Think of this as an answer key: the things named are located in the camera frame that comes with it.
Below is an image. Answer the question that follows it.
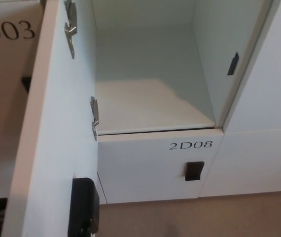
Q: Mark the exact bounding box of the white locker door with lockbox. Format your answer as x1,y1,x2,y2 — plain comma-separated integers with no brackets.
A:
1,0,100,237

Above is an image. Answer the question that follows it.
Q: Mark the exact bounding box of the white locker door cut-off print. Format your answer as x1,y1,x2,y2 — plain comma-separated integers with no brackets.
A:
199,126,281,198

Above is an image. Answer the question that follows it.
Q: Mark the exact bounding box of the locker door D03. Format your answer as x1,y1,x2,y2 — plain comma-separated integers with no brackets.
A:
0,0,45,198

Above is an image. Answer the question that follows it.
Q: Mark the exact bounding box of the silver door hinge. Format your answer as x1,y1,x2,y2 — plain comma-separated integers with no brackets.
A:
89,96,100,142
64,0,78,60

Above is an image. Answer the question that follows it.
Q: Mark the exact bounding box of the plain white locker door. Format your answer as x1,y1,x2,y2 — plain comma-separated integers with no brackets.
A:
225,0,281,134

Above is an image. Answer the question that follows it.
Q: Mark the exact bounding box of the white locker door 2D08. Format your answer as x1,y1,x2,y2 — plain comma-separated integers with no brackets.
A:
97,130,224,205

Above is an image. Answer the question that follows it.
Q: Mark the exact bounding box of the white locker cabinet body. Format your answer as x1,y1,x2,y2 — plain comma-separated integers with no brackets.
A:
90,0,281,136

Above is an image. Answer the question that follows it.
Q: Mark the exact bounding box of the black strike plate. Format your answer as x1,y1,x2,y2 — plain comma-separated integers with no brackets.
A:
226,51,240,76

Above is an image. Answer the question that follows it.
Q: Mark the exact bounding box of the black recessed door handle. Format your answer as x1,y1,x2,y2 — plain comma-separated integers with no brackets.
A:
184,161,205,182
21,77,32,94

